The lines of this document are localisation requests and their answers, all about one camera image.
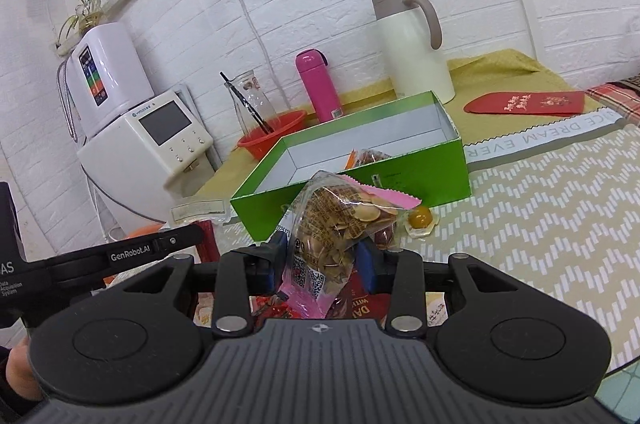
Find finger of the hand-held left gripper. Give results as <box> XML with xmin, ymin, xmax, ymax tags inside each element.
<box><xmin>49</xmin><ymin>223</ymin><xmax>207</xmax><ymax>285</ymax></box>

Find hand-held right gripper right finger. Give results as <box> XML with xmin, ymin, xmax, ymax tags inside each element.
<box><xmin>355</xmin><ymin>240</ymin><xmax>532</xmax><ymax>337</ymax></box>

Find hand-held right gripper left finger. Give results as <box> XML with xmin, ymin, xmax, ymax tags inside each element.
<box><xmin>107</xmin><ymin>234</ymin><xmax>291</xmax><ymax>340</ymax></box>

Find clear seed snack packet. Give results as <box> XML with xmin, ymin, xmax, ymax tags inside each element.
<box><xmin>277</xmin><ymin>170</ymin><xmax>421</xmax><ymax>320</ymax></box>

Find green cardboard box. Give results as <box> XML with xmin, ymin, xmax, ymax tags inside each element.
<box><xmin>230</xmin><ymin>91</ymin><xmax>472</xmax><ymax>245</ymax></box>

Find person's left hand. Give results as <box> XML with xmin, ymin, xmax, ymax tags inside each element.
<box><xmin>0</xmin><ymin>339</ymin><xmax>46</xmax><ymax>405</ymax></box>

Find brown wrapped date snack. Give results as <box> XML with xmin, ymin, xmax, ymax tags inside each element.
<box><xmin>372</xmin><ymin>224</ymin><xmax>402</xmax><ymax>251</ymax></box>

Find yellow wrapped candy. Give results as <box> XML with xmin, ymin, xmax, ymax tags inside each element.
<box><xmin>405</xmin><ymin>204</ymin><xmax>439</xmax><ymax>235</ymax></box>

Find red tube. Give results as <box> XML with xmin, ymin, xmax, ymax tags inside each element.
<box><xmin>199</xmin><ymin>220</ymin><xmax>221</xmax><ymax>265</ymax></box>

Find clear flat packet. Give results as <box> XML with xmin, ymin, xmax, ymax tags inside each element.
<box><xmin>170</xmin><ymin>199</ymin><xmax>226</xmax><ymax>225</ymax></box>

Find white dispenser with screen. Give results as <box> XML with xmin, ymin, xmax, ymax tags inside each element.
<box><xmin>76</xmin><ymin>92</ymin><xmax>214</xmax><ymax>225</ymax></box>

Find orange snack packet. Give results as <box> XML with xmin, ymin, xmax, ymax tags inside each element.
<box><xmin>345</xmin><ymin>148</ymin><xmax>396</xmax><ymax>171</ymax></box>

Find red plastic basket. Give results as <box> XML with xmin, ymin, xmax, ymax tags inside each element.
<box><xmin>237</xmin><ymin>110</ymin><xmax>308</xmax><ymax>163</ymax></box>

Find glass carafe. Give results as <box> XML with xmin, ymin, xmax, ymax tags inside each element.
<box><xmin>227</xmin><ymin>71</ymin><xmax>284</xmax><ymax>145</ymax></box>

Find white water purifier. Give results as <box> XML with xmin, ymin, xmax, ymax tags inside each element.
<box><xmin>67</xmin><ymin>22</ymin><xmax>156</xmax><ymax>143</ymax></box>

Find pink thermos bottle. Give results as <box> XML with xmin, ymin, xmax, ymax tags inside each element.
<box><xmin>295</xmin><ymin>48</ymin><xmax>344</xmax><ymax>123</ymax></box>

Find white thermal carafe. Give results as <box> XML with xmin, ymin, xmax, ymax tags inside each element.
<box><xmin>371</xmin><ymin>0</ymin><xmax>456</xmax><ymax>102</ymax></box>

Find red envelope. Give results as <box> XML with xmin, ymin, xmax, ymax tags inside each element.
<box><xmin>463</xmin><ymin>91</ymin><xmax>586</xmax><ymax>116</ymax></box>

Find yellow-green tablecloth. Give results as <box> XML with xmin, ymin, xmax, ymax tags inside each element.
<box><xmin>192</xmin><ymin>48</ymin><xmax>601</xmax><ymax>199</ymax></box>

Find potted plant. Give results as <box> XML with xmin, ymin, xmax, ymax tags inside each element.
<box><xmin>57</xmin><ymin>0</ymin><xmax>117</xmax><ymax>45</ymax></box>

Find plaid cloth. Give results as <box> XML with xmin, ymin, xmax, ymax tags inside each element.
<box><xmin>585</xmin><ymin>74</ymin><xmax>640</xmax><ymax>127</ymax></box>

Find metal hoses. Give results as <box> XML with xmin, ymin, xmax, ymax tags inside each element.
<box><xmin>56</xmin><ymin>58</ymin><xmax>82</xmax><ymax>143</ymax></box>

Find white wall cable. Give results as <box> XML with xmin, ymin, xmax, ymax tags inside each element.
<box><xmin>210</xmin><ymin>0</ymin><xmax>289</xmax><ymax>104</ymax></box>

